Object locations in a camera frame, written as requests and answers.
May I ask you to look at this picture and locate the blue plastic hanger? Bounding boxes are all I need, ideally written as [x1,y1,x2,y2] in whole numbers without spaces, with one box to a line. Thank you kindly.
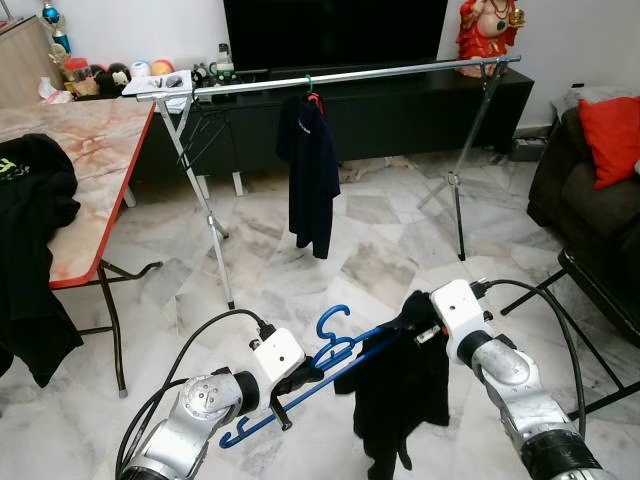
[220,303,421,448]

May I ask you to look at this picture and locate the plain black garment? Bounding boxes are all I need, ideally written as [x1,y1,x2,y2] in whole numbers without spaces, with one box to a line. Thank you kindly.
[335,320,453,480]

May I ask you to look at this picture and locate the navy blue t-shirt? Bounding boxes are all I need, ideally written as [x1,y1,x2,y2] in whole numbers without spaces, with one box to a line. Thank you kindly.
[277,92,343,261]

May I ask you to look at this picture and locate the dark brown sofa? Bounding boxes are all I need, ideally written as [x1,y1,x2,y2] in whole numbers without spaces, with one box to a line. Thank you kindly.
[527,105,640,341]

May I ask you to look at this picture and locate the long black tv cabinet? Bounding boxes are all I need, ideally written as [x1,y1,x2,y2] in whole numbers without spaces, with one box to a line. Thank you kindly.
[130,65,536,186]

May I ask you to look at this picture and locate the silver clothes drying rack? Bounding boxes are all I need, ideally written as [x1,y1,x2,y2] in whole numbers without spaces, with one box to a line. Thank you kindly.
[122,55,523,311]

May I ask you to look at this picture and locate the red cushion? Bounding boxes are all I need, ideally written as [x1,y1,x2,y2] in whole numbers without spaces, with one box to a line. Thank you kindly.
[578,95,640,191]

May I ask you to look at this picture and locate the black shirt neon green logo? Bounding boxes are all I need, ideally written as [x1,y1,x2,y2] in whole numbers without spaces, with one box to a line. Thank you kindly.
[0,133,83,389]

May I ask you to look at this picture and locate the white lace cloth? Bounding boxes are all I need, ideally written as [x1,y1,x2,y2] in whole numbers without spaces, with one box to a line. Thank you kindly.
[555,85,640,116]

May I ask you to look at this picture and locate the red laughing buddha statue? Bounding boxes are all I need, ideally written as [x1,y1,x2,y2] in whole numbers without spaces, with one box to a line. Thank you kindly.
[455,0,521,79]

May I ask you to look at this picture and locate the marble folding table red edge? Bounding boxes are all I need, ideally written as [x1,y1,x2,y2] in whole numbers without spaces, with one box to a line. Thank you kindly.
[0,98,163,399]

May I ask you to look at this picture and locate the large black television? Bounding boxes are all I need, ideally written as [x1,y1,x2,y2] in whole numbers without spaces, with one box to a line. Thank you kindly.
[222,0,449,73]

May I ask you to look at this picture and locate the black gadget cluster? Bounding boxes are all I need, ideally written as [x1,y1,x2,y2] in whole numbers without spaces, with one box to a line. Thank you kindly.
[190,60,236,86]

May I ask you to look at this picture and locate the small clear bottle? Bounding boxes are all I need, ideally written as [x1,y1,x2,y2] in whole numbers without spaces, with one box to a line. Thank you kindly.
[213,42,234,79]

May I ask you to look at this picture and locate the white magazine stack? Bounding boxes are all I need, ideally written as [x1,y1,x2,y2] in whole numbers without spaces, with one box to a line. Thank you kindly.
[122,68,196,103]

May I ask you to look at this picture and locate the black white plush toy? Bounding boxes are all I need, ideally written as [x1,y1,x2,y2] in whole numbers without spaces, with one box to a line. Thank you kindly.
[105,62,133,89]

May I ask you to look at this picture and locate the pink tissue pack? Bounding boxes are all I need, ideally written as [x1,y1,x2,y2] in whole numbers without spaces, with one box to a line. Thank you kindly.
[38,75,73,104]

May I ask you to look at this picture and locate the red lidded jar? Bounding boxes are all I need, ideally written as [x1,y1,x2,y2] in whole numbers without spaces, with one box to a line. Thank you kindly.
[62,57,91,98]

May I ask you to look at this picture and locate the light wooden cabinet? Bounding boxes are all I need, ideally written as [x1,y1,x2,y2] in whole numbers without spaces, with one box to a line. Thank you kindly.
[0,15,56,109]

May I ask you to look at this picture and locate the gold trophy blue ball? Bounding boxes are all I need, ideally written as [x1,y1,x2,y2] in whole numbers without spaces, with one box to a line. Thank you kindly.
[40,0,73,56]

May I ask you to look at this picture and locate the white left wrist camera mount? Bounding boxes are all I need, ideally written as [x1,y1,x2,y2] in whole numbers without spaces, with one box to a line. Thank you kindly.
[248,327,307,381]

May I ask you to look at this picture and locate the black metal frame chair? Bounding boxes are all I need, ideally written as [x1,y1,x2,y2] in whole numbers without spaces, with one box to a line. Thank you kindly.
[497,245,640,426]

